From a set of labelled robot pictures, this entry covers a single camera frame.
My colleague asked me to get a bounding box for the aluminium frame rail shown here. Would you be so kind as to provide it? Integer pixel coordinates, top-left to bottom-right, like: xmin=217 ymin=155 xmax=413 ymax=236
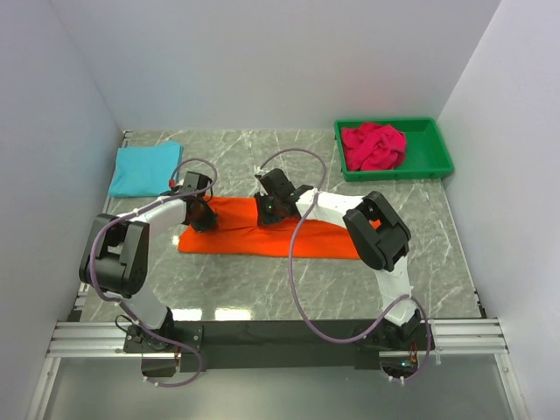
xmin=46 ymin=318 xmax=509 ymax=358

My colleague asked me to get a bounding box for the orange t shirt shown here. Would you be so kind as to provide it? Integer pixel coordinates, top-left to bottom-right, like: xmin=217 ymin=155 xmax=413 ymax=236
xmin=178 ymin=197 xmax=359 ymax=260

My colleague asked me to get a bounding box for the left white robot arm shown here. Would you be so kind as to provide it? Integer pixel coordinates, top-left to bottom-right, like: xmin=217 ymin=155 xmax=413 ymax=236
xmin=79 ymin=171 xmax=217 ymax=352

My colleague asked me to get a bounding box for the green plastic bin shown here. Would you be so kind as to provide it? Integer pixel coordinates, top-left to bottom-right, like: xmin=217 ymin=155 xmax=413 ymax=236
xmin=334 ymin=118 xmax=454 ymax=182

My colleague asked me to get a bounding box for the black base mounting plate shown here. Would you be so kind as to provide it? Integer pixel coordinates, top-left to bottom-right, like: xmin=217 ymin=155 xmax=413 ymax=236
xmin=122 ymin=318 xmax=438 ymax=375

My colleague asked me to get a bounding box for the folded light blue t shirt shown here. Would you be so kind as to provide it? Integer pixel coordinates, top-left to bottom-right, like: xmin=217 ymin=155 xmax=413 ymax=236
xmin=108 ymin=141 xmax=183 ymax=198

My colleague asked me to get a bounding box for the crumpled pink t shirt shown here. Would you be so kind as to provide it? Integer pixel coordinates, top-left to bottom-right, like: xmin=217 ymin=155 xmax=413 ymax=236
xmin=341 ymin=122 xmax=407 ymax=172

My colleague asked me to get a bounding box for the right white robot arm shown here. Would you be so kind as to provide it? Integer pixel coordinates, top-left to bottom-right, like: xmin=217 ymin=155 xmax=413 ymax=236
xmin=255 ymin=169 xmax=431 ymax=350

